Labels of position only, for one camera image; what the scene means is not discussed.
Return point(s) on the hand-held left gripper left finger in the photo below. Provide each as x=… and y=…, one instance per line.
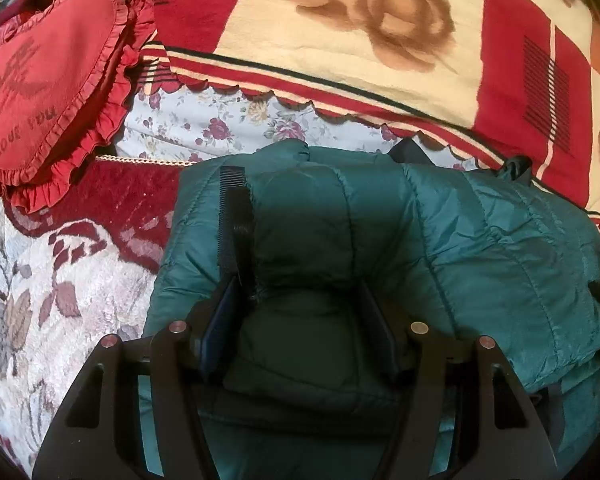
x=219, y=332

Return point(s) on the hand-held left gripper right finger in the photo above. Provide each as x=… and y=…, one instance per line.
x=380, y=332

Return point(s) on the green puffer jacket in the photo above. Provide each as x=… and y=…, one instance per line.
x=455, y=250

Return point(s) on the red and white plush bedspread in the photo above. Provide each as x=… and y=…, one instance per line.
x=70, y=280

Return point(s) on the small-flowered white bed sheet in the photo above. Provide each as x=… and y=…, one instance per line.
x=205, y=125

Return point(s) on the red heart-shaped frilled pillow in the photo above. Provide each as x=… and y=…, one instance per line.
x=45, y=85

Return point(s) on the red checkered rose blanket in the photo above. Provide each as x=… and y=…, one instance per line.
x=380, y=25

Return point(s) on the dark red cloth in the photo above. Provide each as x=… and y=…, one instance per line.
x=17, y=10

